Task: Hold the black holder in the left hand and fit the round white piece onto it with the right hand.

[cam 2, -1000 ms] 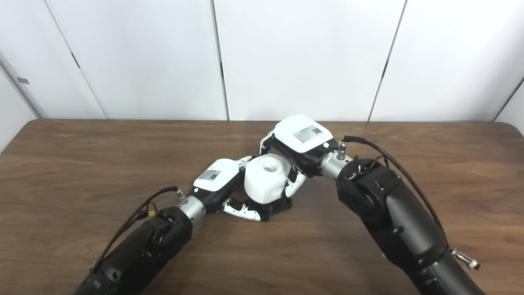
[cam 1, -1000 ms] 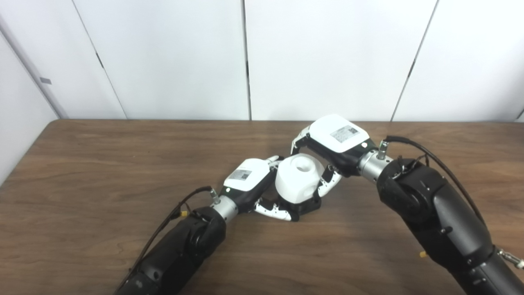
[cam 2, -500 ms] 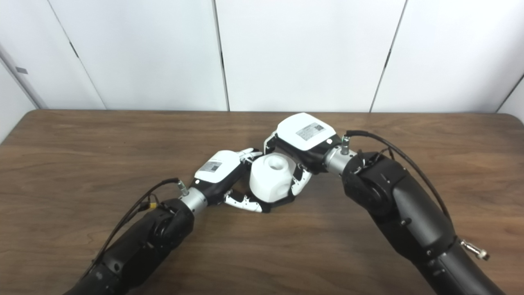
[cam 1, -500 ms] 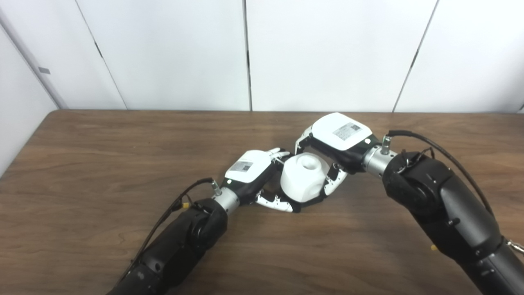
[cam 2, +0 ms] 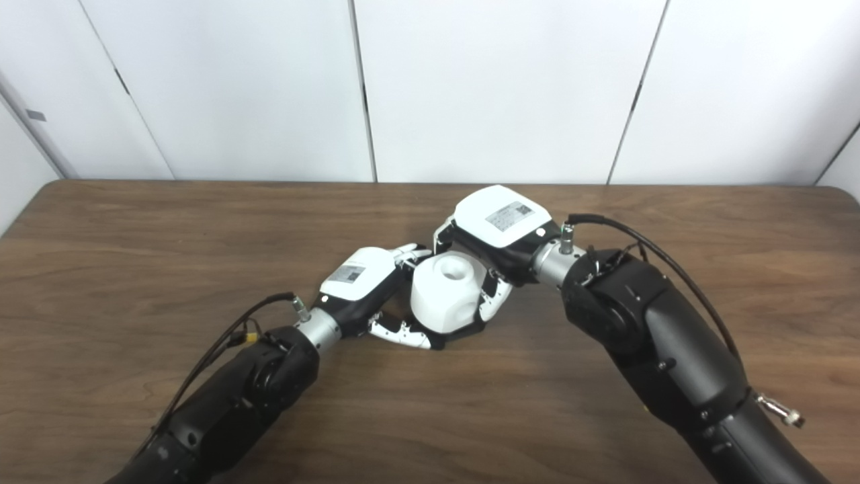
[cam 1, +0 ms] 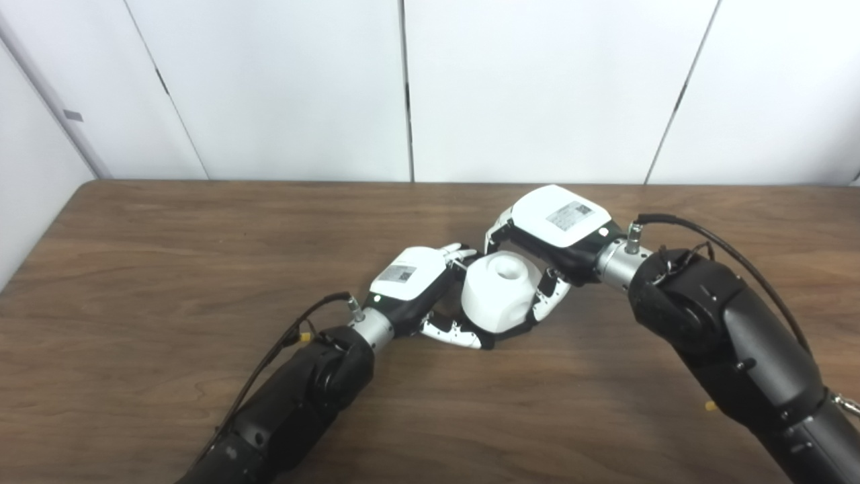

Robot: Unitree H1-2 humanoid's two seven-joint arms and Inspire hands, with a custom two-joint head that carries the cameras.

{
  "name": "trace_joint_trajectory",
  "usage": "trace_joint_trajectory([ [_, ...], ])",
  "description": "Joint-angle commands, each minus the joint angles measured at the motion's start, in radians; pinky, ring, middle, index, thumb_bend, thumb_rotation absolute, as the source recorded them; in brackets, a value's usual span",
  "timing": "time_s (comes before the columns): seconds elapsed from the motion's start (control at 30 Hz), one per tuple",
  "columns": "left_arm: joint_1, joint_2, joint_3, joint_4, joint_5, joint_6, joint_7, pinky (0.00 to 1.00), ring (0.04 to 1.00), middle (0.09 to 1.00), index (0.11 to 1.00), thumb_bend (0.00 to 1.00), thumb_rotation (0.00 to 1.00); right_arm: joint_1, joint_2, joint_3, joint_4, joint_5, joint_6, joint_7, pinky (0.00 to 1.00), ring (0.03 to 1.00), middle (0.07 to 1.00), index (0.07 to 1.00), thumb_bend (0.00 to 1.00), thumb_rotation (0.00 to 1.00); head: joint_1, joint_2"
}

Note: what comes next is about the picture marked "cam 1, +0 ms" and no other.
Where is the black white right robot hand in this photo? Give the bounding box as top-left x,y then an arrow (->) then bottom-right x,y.
484,185 -> 622,330

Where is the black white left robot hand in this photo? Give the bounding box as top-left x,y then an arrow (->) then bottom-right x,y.
365,243 -> 495,350

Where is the round white cylinder piece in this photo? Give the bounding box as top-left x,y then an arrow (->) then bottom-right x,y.
461,253 -> 542,334

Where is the black flanged holder part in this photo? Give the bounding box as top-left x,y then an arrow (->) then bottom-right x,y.
470,324 -> 531,350

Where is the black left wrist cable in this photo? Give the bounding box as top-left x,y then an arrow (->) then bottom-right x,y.
202,292 -> 363,458

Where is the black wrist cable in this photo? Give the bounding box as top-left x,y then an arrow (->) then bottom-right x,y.
628,213 -> 814,357
202,292 -> 363,458

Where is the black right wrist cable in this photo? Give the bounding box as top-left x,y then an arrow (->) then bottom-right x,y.
628,213 -> 814,357

